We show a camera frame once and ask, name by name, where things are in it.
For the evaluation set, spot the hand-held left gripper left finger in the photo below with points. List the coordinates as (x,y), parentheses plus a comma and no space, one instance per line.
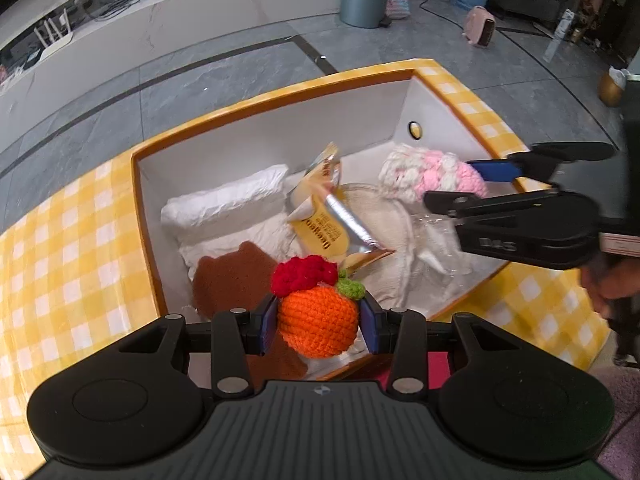
(267,325)

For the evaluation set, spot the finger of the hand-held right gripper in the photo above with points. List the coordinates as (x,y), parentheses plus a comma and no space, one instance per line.
(475,202)
(492,171)

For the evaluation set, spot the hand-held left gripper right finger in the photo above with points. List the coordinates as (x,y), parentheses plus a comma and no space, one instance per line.
(367,322)

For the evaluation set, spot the orange crochet fruit toy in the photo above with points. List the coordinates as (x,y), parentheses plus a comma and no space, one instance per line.
(317,317)

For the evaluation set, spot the pink and white crochet piece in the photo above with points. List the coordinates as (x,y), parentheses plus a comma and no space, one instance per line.
(435,170)

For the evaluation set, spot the brown bear shaped sponge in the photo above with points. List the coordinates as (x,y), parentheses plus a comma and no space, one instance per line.
(225,280)

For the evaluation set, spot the gold snack packet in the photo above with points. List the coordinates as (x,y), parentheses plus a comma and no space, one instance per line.
(320,232)

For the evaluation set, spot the white storage bin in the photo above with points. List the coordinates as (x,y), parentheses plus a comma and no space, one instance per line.
(150,240)

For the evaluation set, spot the person's right hand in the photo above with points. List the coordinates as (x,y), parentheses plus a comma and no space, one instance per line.
(602,285)

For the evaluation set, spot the white folded towel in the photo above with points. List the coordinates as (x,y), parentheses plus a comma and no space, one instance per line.
(225,205)

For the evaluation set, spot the pink space heater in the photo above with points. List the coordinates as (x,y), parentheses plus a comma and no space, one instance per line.
(481,27)

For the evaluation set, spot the gold round vase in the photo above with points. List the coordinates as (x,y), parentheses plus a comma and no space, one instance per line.
(611,89)

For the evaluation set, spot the yellow checked tablecloth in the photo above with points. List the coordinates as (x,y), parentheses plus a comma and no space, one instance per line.
(60,270)

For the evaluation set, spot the white marble tv bench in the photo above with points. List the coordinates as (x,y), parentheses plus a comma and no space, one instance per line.
(175,25)

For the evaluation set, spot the white router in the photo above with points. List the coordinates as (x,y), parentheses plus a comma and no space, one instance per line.
(55,47)

